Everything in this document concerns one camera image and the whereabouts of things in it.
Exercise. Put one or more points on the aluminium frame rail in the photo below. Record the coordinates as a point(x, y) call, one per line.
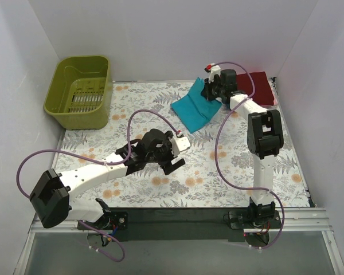
point(296, 219)

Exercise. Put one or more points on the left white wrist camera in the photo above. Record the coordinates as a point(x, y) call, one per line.
point(179, 143)

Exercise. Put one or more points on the floral patterned table mat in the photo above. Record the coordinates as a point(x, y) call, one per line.
point(218, 170)

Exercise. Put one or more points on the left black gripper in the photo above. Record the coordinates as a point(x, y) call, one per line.
point(166, 161)

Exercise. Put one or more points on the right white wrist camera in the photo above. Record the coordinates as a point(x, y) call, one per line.
point(213, 70)

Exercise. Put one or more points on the teal t shirt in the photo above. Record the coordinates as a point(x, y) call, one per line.
point(193, 109)

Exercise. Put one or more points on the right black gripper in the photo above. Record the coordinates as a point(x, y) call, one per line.
point(208, 90)

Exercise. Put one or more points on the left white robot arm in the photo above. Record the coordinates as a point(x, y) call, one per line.
point(55, 197)

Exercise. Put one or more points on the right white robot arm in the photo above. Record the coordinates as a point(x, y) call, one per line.
point(264, 139)

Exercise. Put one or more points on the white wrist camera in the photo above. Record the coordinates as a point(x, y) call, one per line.
point(213, 70)
point(179, 143)

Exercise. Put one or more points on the pink folded t shirt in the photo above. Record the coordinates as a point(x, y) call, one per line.
point(275, 98)

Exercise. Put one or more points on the dark red folded t shirt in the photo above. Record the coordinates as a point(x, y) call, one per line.
point(264, 95)

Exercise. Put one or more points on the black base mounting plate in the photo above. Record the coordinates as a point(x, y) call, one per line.
point(156, 224)

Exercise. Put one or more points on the olive green plastic basket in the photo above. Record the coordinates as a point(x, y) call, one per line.
point(80, 92)

